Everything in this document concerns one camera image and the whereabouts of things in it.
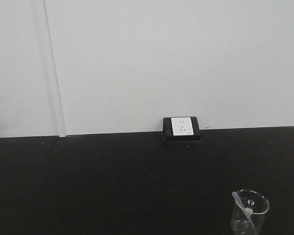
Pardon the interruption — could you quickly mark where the black socket housing box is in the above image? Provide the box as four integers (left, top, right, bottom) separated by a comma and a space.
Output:
162, 117, 201, 143

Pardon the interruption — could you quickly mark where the clear glass beaker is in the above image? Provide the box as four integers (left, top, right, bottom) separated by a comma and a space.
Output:
231, 189, 270, 235

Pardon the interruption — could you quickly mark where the clear plastic pipette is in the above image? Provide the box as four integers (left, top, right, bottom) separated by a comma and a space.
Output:
232, 191, 257, 235

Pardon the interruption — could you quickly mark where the white wall power socket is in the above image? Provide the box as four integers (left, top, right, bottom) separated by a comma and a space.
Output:
171, 117, 194, 136

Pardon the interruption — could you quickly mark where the white wall cable conduit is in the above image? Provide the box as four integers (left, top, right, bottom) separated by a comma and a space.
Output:
40, 0, 67, 138

